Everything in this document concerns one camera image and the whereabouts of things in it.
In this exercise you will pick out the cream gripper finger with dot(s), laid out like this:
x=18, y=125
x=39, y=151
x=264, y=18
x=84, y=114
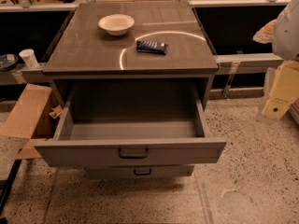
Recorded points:
x=265, y=34
x=284, y=91

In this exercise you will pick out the blue rxbar blueberry bar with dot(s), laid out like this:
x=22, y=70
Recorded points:
x=151, y=47

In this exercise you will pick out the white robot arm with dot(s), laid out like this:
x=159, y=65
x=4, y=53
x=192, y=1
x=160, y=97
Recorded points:
x=283, y=34

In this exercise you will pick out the open grey top drawer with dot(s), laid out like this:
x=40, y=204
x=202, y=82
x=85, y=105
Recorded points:
x=126, y=125

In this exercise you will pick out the grey lower drawer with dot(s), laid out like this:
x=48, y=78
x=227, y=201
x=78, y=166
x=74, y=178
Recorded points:
x=139, y=172

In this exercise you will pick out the grey drawer cabinet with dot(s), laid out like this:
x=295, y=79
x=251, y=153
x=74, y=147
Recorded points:
x=85, y=50

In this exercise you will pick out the white bowl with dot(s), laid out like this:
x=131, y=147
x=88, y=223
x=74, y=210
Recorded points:
x=116, y=24

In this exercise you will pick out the white paper cup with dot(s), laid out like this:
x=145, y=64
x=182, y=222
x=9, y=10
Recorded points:
x=28, y=56

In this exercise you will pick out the brown cardboard box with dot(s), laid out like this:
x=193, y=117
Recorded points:
x=30, y=119

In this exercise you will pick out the dark round lid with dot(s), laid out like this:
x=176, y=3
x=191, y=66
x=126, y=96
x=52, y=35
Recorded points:
x=8, y=62

